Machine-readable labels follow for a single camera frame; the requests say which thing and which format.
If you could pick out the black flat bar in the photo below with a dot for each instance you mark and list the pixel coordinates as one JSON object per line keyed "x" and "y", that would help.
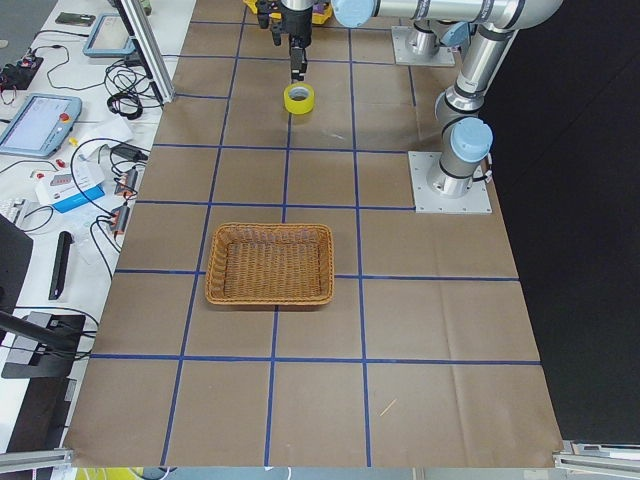
{"x": 59, "y": 271}

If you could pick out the blue teach pendant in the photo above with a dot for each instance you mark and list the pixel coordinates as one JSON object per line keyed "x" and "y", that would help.
{"x": 108, "y": 38}
{"x": 41, "y": 125}

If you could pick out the near blue teach pendant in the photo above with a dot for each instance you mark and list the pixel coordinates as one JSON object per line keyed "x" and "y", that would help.
{"x": 41, "y": 125}

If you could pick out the white paper sheet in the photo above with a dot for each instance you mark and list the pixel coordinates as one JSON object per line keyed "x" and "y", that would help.
{"x": 111, "y": 132}

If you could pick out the blue white cardboard box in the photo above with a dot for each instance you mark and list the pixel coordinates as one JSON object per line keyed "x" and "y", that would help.
{"x": 65, "y": 192}

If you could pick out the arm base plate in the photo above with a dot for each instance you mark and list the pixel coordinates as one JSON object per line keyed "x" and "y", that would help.
{"x": 434, "y": 192}
{"x": 414, "y": 47}

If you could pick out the far blue teach pendant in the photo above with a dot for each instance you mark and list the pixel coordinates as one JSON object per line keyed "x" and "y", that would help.
{"x": 108, "y": 38}

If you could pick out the brown wicker basket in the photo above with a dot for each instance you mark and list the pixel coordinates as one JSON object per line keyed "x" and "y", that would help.
{"x": 289, "y": 264}

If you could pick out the yellow plastic woven basket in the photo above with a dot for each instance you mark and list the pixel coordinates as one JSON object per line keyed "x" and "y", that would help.
{"x": 320, "y": 12}

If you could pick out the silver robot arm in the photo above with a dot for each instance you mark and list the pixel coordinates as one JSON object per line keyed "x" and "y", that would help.
{"x": 435, "y": 32}
{"x": 467, "y": 140}

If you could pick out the aluminium frame post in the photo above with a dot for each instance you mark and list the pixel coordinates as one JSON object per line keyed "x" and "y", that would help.
{"x": 140, "y": 32}

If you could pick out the yellow tape roll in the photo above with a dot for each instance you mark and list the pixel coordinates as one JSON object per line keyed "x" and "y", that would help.
{"x": 299, "y": 98}

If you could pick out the black smartphone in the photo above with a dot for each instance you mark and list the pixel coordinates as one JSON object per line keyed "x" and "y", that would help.
{"x": 75, "y": 19}

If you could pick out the black power adapter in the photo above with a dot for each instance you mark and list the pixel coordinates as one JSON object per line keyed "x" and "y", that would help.
{"x": 129, "y": 152}

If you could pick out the black monitor stand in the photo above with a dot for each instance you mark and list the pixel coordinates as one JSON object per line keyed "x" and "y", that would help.
{"x": 45, "y": 344}

